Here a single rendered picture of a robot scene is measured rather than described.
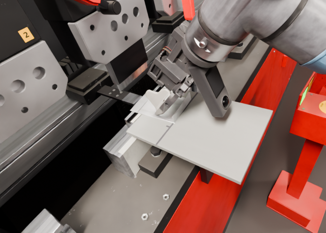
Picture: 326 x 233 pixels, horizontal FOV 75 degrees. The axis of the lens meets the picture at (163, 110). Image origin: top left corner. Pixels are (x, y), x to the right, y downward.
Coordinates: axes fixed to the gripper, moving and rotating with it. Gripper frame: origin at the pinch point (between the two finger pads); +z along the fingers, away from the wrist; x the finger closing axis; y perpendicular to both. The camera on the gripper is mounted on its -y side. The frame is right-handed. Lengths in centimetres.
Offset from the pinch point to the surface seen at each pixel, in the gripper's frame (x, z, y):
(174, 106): -0.9, -0.3, -1.4
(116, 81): 6.5, -3.6, 11.2
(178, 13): -47, 14, 21
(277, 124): -100, 70, -74
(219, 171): 10.1, -10.6, -14.0
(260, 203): -34, 65, -79
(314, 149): -40, 14, -56
